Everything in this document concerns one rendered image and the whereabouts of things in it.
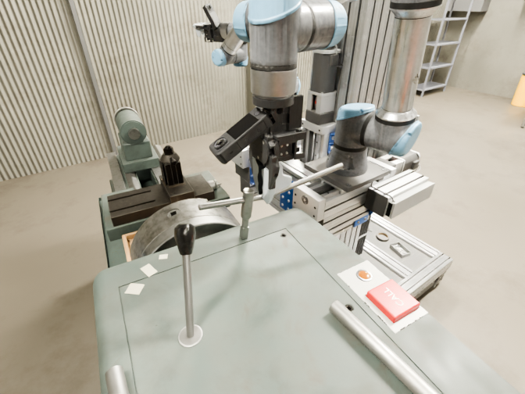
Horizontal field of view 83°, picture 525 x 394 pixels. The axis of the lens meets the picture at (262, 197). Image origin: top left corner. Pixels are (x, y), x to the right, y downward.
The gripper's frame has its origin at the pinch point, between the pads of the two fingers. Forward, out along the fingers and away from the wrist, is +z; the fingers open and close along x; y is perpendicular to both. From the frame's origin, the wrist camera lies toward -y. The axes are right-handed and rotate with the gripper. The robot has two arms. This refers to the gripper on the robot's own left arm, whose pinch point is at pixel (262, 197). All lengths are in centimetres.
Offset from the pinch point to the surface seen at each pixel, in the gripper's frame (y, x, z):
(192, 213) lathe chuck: -11.1, 16.1, 10.7
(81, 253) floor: -69, 178, 135
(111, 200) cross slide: -31, 80, 38
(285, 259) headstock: -0.1, -9.7, 8.9
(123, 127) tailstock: -16, 126, 23
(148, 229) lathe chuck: -21.6, 19.1, 13.8
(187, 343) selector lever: -21.9, -17.6, 8.6
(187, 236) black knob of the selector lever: -17.9, -10.6, -4.9
